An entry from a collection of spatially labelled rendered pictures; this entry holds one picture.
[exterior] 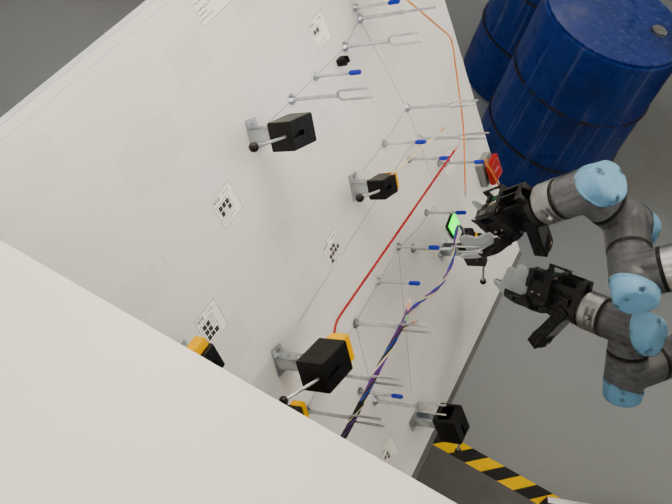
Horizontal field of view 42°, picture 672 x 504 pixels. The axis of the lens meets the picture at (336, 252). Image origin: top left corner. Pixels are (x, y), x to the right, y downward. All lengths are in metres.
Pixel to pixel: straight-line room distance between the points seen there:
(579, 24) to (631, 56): 0.20
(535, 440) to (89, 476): 2.45
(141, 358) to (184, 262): 0.55
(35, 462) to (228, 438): 0.12
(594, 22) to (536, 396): 1.27
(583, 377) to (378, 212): 1.73
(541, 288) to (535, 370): 1.37
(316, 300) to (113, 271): 0.43
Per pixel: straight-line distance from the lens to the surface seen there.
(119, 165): 1.09
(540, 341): 1.77
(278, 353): 1.33
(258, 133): 1.25
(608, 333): 1.66
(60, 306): 0.64
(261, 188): 1.28
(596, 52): 3.02
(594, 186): 1.46
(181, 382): 0.61
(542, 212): 1.53
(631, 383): 1.70
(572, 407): 3.08
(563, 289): 1.72
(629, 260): 1.47
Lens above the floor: 2.39
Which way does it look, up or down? 50 degrees down
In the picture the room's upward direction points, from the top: 21 degrees clockwise
